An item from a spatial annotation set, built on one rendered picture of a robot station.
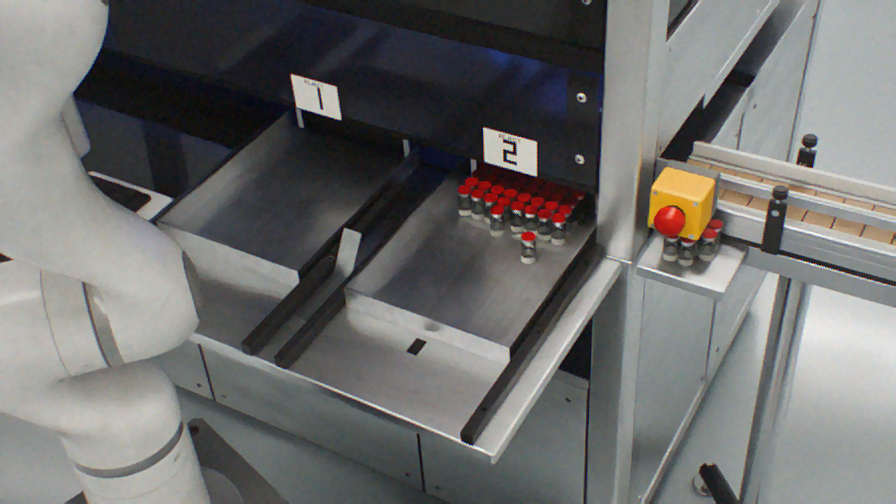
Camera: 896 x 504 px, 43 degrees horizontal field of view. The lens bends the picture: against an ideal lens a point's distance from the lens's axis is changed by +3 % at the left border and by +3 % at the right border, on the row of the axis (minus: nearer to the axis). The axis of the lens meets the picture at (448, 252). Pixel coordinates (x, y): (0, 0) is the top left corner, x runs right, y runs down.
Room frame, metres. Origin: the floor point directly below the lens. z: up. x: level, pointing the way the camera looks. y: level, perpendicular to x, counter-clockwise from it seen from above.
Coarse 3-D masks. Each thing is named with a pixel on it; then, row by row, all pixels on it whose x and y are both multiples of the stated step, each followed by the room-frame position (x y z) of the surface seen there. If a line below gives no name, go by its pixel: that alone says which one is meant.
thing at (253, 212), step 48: (288, 144) 1.54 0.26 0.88; (336, 144) 1.54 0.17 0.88; (192, 192) 1.38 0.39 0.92; (240, 192) 1.42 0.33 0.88; (288, 192) 1.41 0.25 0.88; (336, 192) 1.40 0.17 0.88; (384, 192) 1.37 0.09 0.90; (192, 240) 1.28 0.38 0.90; (240, 240) 1.30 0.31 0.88; (288, 240) 1.29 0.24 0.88; (336, 240) 1.26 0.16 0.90
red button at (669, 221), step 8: (664, 208) 1.14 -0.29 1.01; (672, 208) 1.14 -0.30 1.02; (656, 216) 1.13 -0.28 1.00; (664, 216) 1.13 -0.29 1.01; (672, 216) 1.12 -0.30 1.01; (680, 216) 1.13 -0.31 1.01; (656, 224) 1.13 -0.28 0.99; (664, 224) 1.12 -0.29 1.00; (672, 224) 1.12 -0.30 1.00; (680, 224) 1.12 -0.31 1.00; (664, 232) 1.12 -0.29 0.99; (672, 232) 1.12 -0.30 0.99
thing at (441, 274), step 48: (432, 192) 1.34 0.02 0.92; (432, 240) 1.26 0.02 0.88; (480, 240) 1.26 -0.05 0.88; (576, 240) 1.24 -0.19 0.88; (384, 288) 1.16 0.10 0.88; (432, 288) 1.16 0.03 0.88; (480, 288) 1.15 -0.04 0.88; (528, 288) 1.14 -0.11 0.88; (432, 336) 1.06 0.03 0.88; (480, 336) 1.02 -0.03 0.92
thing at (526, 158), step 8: (488, 136) 1.30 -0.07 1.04; (496, 136) 1.30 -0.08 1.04; (504, 136) 1.29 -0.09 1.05; (512, 136) 1.28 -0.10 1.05; (488, 144) 1.30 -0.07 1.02; (496, 144) 1.30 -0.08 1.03; (504, 144) 1.29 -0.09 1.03; (520, 144) 1.28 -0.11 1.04; (528, 144) 1.27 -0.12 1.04; (536, 144) 1.26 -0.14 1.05; (488, 152) 1.30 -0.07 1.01; (496, 152) 1.30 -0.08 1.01; (520, 152) 1.28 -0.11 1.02; (528, 152) 1.27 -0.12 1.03; (536, 152) 1.26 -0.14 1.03; (488, 160) 1.30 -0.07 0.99; (496, 160) 1.30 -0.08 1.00; (512, 160) 1.28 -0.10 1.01; (520, 160) 1.28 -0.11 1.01; (528, 160) 1.27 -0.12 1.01; (536, 160) 1.26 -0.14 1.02; (512, 168) 1.28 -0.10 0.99; (520, 168) 1.28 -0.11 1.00; (528, 168) 1.27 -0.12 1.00; (536, 168) 1.26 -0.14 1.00
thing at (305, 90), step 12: (300, 84) 1.48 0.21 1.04; (312, 84) 1.47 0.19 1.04; (324, 84) 1.46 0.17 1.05; (300, 96) 1.48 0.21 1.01; (312, 96) 1.47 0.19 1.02; (324, 96) 1.46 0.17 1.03; (336, 96) 1.45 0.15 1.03; (312, 108) 1.47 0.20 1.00; (324, 108) 1.46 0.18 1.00; (336, 108) 1.45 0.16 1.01
